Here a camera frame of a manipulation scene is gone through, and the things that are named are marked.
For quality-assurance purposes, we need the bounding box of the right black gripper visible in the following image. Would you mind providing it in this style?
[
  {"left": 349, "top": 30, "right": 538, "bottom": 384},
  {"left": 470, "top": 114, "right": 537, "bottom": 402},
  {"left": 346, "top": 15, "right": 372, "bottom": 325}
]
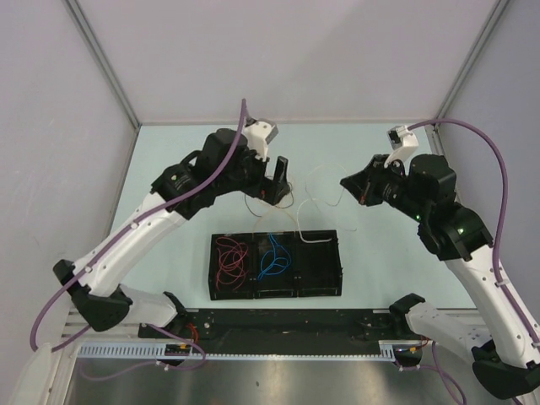
[{"left": 340, "top": 154, "right": 428, "bottom": 222}]

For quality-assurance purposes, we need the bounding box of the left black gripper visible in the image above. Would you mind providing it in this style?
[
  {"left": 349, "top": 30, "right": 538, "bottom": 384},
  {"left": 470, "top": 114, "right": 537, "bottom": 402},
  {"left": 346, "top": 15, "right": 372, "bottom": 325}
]
[{"left": 214, "top": 143, "right": 289, "bottom": 204}]

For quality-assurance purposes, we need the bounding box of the white thin cable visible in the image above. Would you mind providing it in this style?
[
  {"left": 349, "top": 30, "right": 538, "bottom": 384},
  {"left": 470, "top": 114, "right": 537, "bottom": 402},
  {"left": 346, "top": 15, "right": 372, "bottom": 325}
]
[{"left": 294, "top": 164, "right": 358, "bottom": 245}]

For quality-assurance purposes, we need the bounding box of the blue thin cable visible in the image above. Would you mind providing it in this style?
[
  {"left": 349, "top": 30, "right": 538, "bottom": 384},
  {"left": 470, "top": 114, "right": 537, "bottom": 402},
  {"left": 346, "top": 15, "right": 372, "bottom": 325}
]
[{"left": 256, "top": 234, "right": 292, "bottom": 280}]

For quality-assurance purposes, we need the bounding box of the red thin cable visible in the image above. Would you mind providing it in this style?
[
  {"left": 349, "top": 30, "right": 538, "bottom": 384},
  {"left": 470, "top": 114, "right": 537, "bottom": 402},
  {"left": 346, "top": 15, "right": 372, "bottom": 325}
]
[{"left": 214, "top": 236, "right": 250, "bottom": 292}]

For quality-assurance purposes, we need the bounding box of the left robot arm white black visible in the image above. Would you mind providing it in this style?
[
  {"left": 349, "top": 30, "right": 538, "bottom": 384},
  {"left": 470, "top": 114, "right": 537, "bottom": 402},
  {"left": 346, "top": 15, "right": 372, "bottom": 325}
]
[{"left": 53, "top": 121, "right": 290, "bottom": 338}]

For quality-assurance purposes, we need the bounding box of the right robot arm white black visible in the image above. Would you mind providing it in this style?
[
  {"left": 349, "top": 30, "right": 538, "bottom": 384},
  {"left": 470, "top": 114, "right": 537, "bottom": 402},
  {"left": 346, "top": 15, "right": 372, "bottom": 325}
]
[{"left": 340, "top": 154, "right": 539, "bottom": 400}]

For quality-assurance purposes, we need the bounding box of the black three-compartment tray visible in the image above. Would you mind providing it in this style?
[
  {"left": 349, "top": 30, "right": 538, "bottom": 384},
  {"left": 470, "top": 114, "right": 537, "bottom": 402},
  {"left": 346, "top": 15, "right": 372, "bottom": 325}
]
[{"left": 208, "top": 229, "right": 343, "bottom": 301}]

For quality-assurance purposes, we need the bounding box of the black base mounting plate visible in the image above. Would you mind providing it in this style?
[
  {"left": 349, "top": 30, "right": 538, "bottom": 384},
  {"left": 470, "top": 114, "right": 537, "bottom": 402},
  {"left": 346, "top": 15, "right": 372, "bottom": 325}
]
[{"left": 138, "top": 308, "right": 440, "bottom": 355}]

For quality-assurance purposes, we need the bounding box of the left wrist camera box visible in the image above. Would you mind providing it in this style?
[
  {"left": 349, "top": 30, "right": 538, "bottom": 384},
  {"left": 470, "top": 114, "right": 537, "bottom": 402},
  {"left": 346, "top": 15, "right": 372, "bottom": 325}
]
[{"left": 242, "top": 118, "right": 278, "bottom": 161}]

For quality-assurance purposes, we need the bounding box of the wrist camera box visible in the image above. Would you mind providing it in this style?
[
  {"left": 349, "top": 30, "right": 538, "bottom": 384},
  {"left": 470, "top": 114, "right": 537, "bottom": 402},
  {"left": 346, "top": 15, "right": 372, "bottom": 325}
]
[
  {"left": 384, "top": 125, "right": 419, "bottom": 167},
  {"left": 242, "top": 118, "right": 278, "bottom": 161}
]

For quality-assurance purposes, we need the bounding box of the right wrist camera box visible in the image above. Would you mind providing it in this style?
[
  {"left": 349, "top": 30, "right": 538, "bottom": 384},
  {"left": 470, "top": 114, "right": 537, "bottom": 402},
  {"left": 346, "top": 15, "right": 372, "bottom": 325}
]
[{"left": 384, "top": 125, "right": 419, "bottom": 167}]

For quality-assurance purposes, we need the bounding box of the aluminium corner post right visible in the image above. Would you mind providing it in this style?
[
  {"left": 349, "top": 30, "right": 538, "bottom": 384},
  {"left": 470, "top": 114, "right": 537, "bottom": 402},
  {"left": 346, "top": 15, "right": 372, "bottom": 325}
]
[{"left": 432, "top": 0, "right": 511, "bottom": 127}]

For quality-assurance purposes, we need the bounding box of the aluminium corner post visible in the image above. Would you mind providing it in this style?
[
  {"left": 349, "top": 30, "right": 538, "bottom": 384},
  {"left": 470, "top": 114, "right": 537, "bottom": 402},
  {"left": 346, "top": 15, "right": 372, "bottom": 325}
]
[
  {"left": 432, "top": 0, "right": 511, "bottom": 127},
  {"left": 62, "top": 0, "right": 141, "bottom": 132}
]

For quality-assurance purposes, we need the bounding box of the aluminium side rail right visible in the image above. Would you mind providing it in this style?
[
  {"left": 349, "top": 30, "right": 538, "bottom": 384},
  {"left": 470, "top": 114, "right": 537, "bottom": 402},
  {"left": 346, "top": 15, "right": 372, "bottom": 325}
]
[{"left": 424, "top": 124, "right": 493, "bottom": 309}]

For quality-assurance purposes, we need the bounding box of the aluminium frame rail front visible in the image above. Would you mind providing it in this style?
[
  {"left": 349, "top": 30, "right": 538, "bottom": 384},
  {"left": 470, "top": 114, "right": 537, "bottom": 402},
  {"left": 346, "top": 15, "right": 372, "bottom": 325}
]
[{"left": 61, "top": 307, "right": 486, "bottom": 341}]

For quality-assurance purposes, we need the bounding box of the aluminium corner post left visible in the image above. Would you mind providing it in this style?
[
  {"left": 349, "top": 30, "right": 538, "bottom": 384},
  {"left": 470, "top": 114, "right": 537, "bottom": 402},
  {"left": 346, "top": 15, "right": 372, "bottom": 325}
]
[{"left": 62, "top": 0, "right": 141, "bottom": 132}]

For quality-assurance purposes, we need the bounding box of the grey slotted cable duct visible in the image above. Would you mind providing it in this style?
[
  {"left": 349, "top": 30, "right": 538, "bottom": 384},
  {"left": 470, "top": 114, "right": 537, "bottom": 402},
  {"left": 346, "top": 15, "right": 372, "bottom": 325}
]
[{"left": 78, "top": 342, "right": 400, "bottom": 363}]

